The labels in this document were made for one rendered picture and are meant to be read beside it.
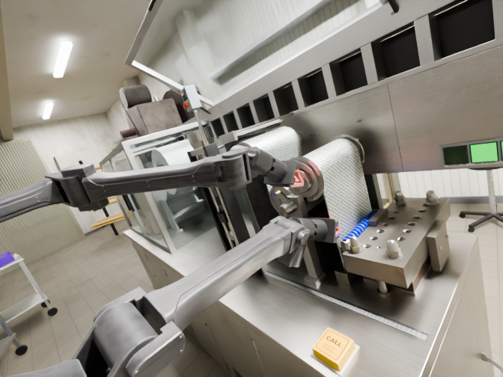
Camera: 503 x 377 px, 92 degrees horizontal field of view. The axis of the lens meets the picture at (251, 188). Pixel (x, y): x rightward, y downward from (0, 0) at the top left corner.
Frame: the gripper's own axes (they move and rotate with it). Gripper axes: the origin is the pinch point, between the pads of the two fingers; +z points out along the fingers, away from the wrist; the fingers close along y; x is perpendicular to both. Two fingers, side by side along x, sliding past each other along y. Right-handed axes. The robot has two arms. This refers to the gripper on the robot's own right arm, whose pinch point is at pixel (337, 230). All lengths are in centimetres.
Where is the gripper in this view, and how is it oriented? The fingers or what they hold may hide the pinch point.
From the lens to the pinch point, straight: 80.6
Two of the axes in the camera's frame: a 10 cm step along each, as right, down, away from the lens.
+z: 7.9, 1.3, 6.0
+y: 6.1, -0.1, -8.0
